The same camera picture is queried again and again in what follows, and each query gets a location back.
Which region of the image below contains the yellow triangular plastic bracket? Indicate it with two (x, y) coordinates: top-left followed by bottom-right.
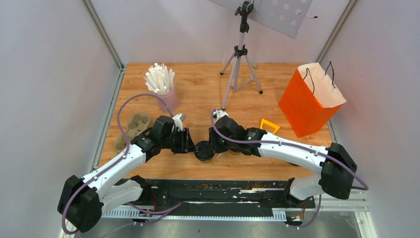
(260, 119), (281, 134)

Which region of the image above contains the grey perforated panel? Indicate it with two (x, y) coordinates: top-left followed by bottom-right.
(212, 0), (313, 39)

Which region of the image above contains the orange paper bag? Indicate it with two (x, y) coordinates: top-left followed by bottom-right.
(279, 62), (347, 137)

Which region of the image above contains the pink translucent straw holder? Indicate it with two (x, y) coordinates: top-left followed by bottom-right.
(156, 86), (179, 112)

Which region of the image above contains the bundle of white straws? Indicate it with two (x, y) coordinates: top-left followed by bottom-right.
(144, 63), (175, 95)

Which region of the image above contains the grey pulp cup carrier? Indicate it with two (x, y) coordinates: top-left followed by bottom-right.
(114, 113), (154, 154)

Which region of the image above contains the silver camera tripod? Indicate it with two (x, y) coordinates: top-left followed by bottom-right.
(220, 0), (263, 111)

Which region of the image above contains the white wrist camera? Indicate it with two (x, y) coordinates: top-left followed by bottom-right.
(212, 109), (229, 121)
(171, 113), (186, 131)

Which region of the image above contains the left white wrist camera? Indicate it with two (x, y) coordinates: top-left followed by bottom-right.
(171, 113), (186, 131)

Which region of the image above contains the purple cable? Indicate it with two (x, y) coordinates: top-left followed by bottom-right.
(210, 109), (369, 191)
(61, 94), (174, 236)

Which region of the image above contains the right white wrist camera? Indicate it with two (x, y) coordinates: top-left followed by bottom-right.
(212, 109), (229, 121)

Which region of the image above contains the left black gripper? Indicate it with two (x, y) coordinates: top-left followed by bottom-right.
(161, 127), (199, 154)

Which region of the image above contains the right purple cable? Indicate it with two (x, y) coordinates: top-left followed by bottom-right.
(210, 109), (369, 191)

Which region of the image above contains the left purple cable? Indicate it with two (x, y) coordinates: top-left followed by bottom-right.
(61, 94), (174, 236)

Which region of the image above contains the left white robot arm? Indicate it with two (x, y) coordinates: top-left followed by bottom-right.
(57, 113), (196, 233)

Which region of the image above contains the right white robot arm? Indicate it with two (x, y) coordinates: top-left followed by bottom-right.
(209, 111), (357, 207)

